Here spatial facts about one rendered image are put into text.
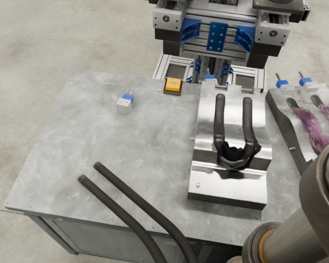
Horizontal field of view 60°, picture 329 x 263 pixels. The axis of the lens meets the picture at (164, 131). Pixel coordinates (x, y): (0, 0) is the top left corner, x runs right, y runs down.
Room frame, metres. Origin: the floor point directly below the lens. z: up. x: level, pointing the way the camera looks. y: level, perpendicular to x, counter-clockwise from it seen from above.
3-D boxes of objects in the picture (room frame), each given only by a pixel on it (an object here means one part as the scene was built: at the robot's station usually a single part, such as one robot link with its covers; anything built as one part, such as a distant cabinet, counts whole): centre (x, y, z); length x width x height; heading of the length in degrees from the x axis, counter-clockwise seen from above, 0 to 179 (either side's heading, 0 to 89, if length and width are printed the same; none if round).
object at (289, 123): (0.65, -0.61, 0.86); 0.50 x 0.26 x 0.11; 8
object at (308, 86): (0.93, -0.62, 0.86); 0.13 x 0.05 x 0.05; 8
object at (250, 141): (0.64, -0.26, 0.92); 0.35 x 0.16 x 0.09; 171
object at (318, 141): (0.65, -0.61, 0.90); 0.26 x 0.18 x 0.08; 8
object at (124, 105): (0.84, 0.16, 0.83); 0.13 x 0.05 x 0.05; 164
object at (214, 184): (0.62, -0.25, 0.87); 0.50 x 0.26 x 0.14; 171
